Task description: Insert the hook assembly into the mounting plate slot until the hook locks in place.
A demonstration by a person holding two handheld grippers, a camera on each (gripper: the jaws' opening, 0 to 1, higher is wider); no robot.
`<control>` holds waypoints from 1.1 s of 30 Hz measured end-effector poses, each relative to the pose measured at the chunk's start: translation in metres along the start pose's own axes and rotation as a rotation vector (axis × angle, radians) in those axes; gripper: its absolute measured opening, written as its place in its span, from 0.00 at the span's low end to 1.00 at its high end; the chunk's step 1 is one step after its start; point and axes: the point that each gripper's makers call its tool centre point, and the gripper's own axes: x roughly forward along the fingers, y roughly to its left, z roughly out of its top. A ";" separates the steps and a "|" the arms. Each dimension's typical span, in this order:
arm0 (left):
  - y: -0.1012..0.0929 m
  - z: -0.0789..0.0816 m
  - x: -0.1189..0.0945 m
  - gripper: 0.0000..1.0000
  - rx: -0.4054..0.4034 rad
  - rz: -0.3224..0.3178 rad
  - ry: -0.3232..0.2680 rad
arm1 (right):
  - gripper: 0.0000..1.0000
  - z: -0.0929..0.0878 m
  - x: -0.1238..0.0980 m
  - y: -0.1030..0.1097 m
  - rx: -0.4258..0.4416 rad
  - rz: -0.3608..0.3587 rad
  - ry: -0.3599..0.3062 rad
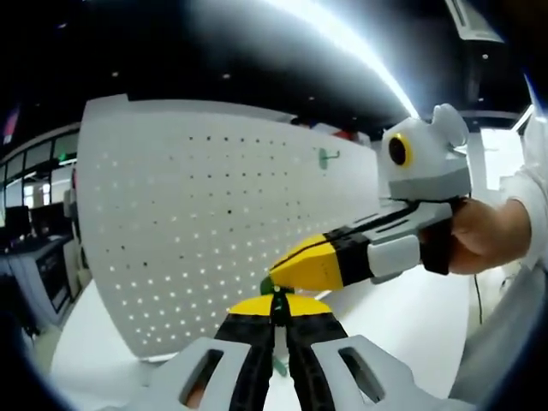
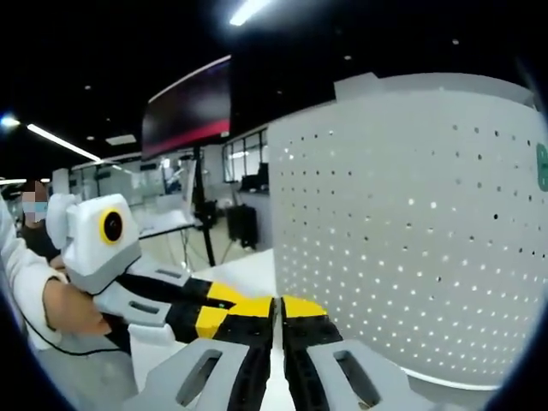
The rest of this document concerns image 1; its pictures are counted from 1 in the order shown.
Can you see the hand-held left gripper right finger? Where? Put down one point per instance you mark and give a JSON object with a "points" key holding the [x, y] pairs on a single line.
{"points": [[317, 368]]}

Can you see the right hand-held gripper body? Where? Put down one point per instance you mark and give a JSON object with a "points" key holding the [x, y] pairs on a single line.
{"points": [[432, 167]]}

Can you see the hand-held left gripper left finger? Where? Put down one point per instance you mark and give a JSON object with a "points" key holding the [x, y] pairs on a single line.
{"points": [[240, 368]]}

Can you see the green hook assembly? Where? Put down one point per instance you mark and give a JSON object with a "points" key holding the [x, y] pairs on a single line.
{"points": [[266, 285], [322, 157]]}

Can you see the white perforated mounting plate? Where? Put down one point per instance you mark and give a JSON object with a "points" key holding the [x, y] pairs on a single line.
{"points": [[192, 214]]}

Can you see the person's right hand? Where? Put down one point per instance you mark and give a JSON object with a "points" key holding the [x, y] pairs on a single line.
{"points": [[492, 235]]}

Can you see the ceiling air vent unit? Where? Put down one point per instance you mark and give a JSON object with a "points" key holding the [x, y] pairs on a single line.
{"points": [[475, 21]]}

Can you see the ceiling light strip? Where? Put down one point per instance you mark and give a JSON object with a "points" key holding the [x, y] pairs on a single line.
{"points": [[342, 38]]}

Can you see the pale grey bulky object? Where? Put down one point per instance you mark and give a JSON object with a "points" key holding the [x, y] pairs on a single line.
{"points": [[505, 338]]}

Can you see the dark computer monitor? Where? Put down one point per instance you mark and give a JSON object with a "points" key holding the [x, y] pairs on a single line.
{"points": [[17, 220]]}

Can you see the black framed glass partition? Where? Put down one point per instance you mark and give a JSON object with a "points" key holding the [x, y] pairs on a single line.
{"points": [[38, 158]]}

